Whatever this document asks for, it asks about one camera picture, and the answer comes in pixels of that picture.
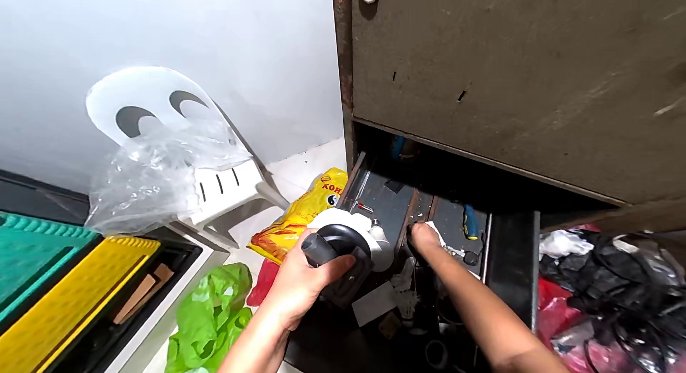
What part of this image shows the person's left hand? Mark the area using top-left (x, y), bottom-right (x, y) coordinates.
top-left (272, 228), bottom-right (356, 331)

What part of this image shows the person's right hand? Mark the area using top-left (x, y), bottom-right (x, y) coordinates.
top-left (408, 222), bottom-right (443, 262)

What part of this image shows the black round object with handle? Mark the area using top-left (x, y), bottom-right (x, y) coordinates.
top-left (300, 223), bottom-right (375, 309)

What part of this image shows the person's right forearm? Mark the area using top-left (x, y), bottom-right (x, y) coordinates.
top-left (426, 247), bottom-right (572, 373)

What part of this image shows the person's left forearm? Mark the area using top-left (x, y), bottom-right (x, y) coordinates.
top-left (217, 302), bottom-right (295, 373)

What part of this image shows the white paper piece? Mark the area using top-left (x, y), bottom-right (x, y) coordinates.
top-left (427, 221), bottom-right (447, 248)

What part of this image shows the yellow printed plastic bag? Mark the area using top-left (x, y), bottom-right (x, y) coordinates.
top-left (247, 167), bottom-right (348, 265)

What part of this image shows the white round scalloped object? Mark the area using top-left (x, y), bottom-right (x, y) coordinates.
top-left (308, 207), bottom-right (395, 273)

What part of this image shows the white rectangular card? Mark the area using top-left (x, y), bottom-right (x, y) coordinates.
top-left (352, 280), bottom-right (399, 328)

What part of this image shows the red plastic bag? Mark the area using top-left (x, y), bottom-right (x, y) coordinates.
top-left (247, 258), bottom-right (280, 308)

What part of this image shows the dark metal drawer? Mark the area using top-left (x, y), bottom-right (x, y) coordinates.
top-left (284, 121), bottom-right (541, 373)

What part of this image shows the green plastic bag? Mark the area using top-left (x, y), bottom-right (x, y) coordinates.
top-left (165, 263), bottom-right (254, 373)

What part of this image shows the white black storage box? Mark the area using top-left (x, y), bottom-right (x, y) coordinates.
top-left (45, 223), bottom-right (230, 373)

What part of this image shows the dark metal cabinet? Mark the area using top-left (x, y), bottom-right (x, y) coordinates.
top-left (332, 0), bottom-right (686, 234)

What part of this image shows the clear plastic bag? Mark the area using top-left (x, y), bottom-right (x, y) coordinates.
top-left (85, 116), bottom-right (253, 238)

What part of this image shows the brown cardboard piece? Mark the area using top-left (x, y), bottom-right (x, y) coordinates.
top-left (113, 263), bottom-right (174, 325)

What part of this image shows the yellow plastic basket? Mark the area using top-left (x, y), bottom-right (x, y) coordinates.
top-left (0, 235), bottom-right (161, 373)

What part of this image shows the white plastic chair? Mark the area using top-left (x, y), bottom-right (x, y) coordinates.
top-left (86, 66), bottom-right (290, 250)

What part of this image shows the teal plastic basket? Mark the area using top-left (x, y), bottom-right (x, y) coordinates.
top-left (0, 212), bottom-right (99, 336)

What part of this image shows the blue yellow handled screwdriver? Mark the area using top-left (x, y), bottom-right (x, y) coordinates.
top-left (462, 204), bottom-right (480, 241)

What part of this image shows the dark ring with pale rim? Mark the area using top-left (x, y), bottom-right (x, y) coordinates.
top-left (424, 339), bottom-right (449, 370)

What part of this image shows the pile of bags and cables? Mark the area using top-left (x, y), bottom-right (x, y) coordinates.
top-left (537, 224), bottom-right (686, 373)

